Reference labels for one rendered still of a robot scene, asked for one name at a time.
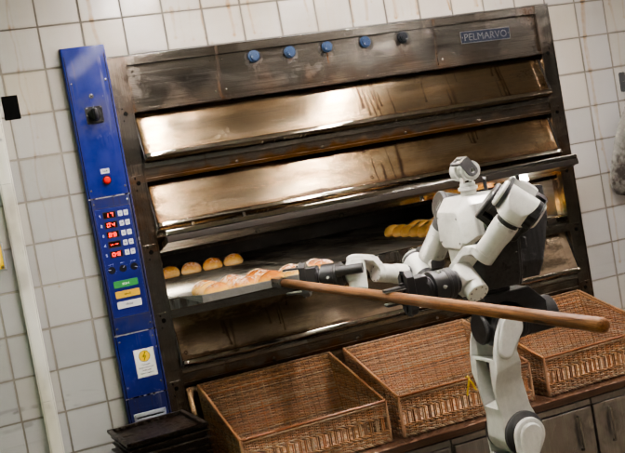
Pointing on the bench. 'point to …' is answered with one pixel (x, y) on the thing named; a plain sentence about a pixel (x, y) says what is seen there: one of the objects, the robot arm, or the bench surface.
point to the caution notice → (145, 362)
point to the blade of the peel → (233, 291)
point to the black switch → (94, 114)
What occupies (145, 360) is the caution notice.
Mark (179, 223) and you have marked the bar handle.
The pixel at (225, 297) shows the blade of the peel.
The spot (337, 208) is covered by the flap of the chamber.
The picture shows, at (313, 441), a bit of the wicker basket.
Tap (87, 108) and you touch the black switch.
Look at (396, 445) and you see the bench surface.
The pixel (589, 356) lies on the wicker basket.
